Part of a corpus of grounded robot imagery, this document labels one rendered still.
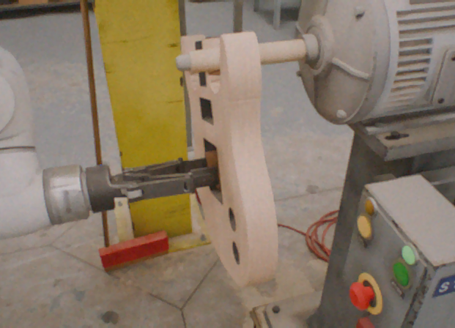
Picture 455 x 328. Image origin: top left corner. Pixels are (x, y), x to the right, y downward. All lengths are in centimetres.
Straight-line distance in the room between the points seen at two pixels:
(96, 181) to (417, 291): 47
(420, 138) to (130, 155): 123
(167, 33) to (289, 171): 126
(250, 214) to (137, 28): 107
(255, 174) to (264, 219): 6
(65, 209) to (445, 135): 62
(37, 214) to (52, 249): 152
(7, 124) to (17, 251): 162
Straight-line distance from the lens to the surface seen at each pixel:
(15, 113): 69
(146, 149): 177
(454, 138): 83
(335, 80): 70
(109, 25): 155
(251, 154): 61
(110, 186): 70
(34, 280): 212
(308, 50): 70
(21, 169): 71
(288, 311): 150
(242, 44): 57
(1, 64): 73
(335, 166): 263
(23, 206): 70
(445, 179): 86
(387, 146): 75
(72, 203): 70
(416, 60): 70
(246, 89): 58
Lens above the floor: 151
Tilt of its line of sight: 36 degrees down
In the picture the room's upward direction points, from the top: straight up
